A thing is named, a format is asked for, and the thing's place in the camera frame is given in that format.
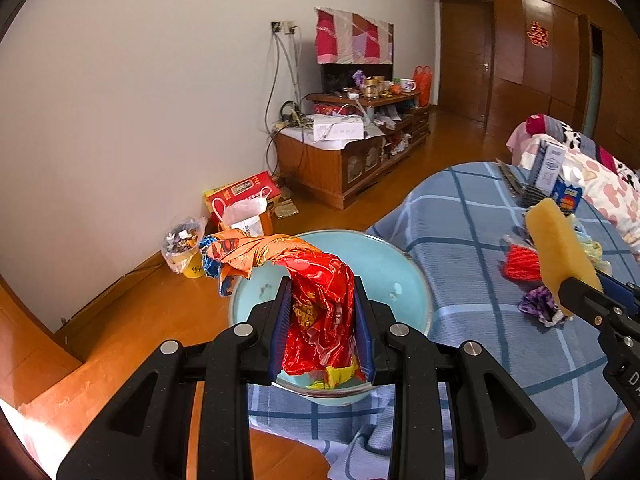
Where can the wooden television cabinet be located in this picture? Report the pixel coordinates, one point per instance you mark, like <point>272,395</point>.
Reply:
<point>320,175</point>

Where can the gold paper sheets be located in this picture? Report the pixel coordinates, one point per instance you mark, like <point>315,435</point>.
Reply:
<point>286,206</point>

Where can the red mesh bag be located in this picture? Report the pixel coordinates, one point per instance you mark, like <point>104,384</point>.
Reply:
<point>522,262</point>

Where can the purple flower ornament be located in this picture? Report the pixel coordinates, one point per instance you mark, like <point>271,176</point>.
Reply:
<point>358,77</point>

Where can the red patchwork cloth cover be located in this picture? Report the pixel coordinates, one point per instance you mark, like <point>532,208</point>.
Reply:
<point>350,35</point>

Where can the plastic bag of scraps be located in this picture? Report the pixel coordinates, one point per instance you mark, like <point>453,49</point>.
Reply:
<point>180,240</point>

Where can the white milk carton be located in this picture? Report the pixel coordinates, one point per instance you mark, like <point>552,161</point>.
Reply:
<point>550,165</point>

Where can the purple foil wrapper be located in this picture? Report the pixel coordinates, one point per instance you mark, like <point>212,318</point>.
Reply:
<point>535,305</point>

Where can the blue plaid tablecloth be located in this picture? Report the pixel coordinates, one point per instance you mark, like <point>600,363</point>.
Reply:
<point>475,240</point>

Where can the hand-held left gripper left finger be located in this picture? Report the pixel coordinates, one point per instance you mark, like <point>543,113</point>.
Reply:
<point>279,332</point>

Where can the red paper wall decoration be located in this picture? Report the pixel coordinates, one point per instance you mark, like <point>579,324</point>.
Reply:
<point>537,34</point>

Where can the black television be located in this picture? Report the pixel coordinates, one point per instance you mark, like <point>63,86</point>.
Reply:
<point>335,77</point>

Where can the white cardboard box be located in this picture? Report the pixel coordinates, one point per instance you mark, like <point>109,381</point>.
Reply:
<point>337,129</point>

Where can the wooden door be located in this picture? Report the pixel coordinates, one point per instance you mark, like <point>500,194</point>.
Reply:
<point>462,60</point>

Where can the wall socket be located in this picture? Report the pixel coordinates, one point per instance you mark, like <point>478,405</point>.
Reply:
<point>283,26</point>

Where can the orange carrier bag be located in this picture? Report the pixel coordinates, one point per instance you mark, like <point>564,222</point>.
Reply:
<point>422,85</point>

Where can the orange foil wrapper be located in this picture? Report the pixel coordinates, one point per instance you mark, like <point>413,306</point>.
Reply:
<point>250,250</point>

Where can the wooden wardrobe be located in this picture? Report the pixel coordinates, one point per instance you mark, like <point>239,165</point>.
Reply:
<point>565,70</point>

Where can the gold jars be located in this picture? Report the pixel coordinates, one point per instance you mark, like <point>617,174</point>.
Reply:
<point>373,87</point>

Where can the black plastic tray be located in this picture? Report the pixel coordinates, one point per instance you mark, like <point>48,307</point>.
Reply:
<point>530,196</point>

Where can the red gift box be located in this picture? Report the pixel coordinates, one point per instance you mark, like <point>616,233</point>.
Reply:
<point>235,190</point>

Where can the red foil wrapper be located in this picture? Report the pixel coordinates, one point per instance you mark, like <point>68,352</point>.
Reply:
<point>315,310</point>

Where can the yellow sponge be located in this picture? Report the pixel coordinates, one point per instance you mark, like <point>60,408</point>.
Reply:
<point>555,250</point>

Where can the cow print blanket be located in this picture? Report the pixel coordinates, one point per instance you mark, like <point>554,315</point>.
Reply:
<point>575,137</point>

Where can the light blue cartoon bucket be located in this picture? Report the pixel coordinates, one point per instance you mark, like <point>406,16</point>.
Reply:
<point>390,270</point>

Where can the pink heart blanket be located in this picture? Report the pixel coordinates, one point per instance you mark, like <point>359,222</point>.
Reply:
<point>610,190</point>

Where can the dark flat packet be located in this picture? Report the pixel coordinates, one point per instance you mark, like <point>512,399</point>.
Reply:
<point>510,175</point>

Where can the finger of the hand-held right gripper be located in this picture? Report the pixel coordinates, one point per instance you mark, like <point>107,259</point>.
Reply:
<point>585,300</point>
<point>625,292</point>

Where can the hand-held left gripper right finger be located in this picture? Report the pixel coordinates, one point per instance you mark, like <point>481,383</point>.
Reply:
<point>365,342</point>

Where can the white patterned mug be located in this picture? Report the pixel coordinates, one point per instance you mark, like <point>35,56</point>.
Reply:
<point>407,85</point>

